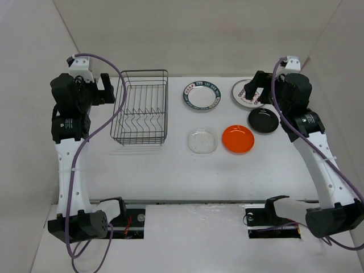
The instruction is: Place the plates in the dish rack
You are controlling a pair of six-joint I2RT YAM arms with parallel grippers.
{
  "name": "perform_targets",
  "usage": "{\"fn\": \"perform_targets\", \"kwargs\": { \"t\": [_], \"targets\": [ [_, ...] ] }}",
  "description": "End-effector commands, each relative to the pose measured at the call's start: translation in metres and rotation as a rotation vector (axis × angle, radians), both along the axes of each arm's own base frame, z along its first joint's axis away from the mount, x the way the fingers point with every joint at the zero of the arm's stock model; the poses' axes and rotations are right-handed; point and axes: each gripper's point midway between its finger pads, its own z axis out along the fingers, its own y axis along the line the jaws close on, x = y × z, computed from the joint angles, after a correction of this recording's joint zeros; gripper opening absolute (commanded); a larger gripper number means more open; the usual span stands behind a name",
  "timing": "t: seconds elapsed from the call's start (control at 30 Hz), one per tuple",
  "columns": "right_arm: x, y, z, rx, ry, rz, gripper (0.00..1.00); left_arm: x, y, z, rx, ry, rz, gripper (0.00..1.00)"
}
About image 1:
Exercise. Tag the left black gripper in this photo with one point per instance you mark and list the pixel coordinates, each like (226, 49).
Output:
(108, 97)

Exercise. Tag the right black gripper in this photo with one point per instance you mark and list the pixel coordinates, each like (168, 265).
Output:
(259, 81)

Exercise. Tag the white plate red characters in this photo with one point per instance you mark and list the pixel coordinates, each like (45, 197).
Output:
(238, 94)

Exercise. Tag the black plate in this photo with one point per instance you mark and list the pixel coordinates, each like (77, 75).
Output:
(263, 120)

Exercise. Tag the orange plate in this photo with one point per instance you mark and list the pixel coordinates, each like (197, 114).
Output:
(238, 139)

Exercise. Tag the white plate dark patterned rim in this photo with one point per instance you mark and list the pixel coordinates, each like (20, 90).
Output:
(201, 95)

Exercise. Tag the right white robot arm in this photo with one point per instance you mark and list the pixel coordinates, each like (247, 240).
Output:
(340, 205)

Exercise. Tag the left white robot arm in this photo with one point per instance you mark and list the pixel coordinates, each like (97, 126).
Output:
(76, 220)

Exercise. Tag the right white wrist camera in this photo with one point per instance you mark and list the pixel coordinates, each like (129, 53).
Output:
(290, 65)

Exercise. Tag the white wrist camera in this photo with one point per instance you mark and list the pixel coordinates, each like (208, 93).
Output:
(80, 66)
(290, 65)

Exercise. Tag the grey wire dish rack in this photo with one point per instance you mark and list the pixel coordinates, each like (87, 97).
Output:
(143, 97)

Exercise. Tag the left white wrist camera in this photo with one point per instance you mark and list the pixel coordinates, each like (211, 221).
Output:
(80, 66)

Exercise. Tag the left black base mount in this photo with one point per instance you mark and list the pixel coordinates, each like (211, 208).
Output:
(130, 226)

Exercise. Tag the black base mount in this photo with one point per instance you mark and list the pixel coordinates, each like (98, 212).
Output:
(130, 226)
(262, 225)

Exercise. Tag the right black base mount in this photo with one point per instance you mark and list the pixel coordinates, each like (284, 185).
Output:
(262, 225)

